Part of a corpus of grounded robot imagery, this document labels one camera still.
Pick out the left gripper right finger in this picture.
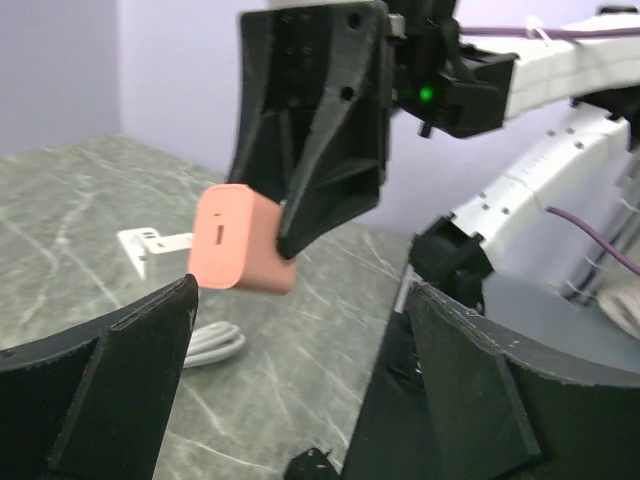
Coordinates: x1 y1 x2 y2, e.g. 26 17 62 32
344 284 639 479

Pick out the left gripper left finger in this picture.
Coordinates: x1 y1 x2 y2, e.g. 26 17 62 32
1 275 198 479

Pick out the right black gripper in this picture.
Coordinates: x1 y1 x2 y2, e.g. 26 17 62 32
228 0 516 259

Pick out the pink square adapter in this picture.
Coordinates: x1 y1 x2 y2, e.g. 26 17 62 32
188 184 297 295

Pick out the white USB power strip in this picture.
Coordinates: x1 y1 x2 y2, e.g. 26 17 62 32
116 227 193 288

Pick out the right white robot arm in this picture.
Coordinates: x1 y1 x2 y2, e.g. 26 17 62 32
228 1 639 310

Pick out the white coiled cable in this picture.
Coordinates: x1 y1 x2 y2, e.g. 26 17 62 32
182 319 247 371

